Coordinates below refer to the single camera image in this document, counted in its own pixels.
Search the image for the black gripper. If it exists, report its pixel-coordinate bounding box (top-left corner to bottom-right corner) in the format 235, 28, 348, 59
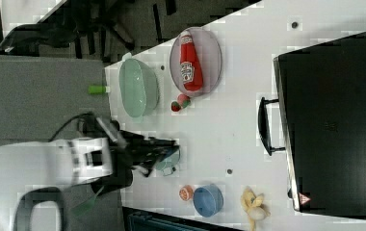
110, 120, 178, 188

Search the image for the black toaster oven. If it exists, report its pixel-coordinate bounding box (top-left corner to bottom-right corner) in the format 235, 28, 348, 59
274, 32, 366, 219

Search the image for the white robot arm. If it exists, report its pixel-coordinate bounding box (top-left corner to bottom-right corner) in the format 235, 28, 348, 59
0, 116, 179, 231

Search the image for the green mug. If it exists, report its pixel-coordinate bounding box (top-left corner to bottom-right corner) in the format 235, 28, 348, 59
155, 147, 181, 176

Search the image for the red plush strawberry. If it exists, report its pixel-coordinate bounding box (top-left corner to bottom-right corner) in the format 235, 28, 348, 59
170, 101, 181, 112

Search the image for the orange slice toy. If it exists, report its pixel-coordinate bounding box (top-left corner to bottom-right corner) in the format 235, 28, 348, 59
179, 185, 194, 201

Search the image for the pink plush strawberry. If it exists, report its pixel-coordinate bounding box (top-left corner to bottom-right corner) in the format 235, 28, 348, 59
177, 94, 191, 108

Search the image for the green perforated colander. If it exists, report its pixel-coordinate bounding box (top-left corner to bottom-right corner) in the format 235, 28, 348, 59
118, 53, 160, 118

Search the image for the blue bowl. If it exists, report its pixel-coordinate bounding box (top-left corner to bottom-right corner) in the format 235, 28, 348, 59
193, 184, 223, 218

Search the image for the red plush ketchup bottle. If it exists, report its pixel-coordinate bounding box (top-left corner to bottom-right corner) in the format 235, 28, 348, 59
179, 31, 203, 91

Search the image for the green cylinder at table edge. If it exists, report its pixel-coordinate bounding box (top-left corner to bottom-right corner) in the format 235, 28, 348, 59
88, 85, 110, 94

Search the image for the grey round plate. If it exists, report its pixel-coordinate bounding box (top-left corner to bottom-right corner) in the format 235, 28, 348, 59
170, 27, 222, 97

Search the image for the yellow plush banana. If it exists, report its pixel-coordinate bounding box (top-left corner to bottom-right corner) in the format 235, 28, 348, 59
240, 187, 271, 231

